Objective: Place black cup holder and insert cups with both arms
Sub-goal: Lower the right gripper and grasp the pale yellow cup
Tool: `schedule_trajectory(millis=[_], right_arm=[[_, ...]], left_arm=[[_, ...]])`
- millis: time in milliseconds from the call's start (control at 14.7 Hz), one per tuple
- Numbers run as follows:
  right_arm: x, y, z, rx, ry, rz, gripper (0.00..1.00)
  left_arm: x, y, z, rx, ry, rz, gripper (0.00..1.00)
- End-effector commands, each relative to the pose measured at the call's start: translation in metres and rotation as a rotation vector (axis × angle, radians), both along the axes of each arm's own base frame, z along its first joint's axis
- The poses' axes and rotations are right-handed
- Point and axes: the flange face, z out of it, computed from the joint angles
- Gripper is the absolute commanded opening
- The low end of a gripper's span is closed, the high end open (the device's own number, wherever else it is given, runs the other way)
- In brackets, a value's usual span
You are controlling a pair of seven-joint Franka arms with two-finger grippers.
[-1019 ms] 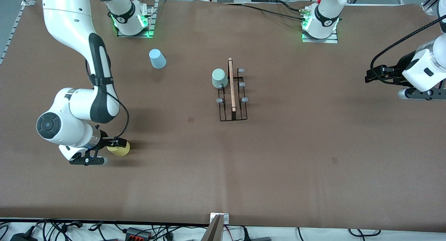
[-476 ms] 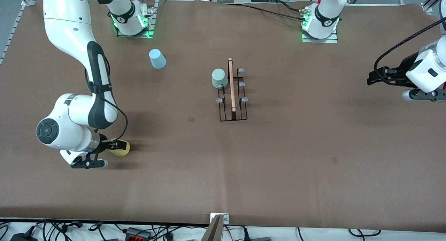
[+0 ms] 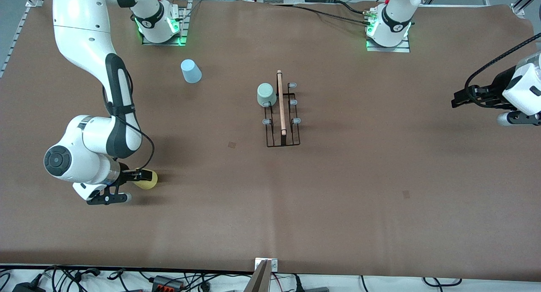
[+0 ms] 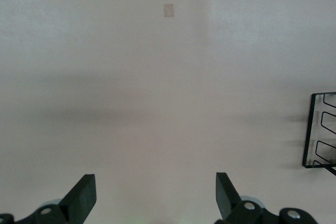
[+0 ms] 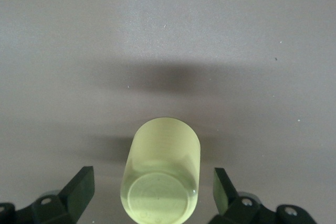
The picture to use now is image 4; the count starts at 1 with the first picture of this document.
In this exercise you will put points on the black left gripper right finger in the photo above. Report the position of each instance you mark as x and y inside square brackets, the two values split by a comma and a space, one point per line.
[227, 200]

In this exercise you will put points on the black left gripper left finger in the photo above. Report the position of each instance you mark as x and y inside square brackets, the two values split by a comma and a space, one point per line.
[81, 200]

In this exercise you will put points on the small brown tape patch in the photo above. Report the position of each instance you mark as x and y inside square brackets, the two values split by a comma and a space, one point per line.
[168, 10]

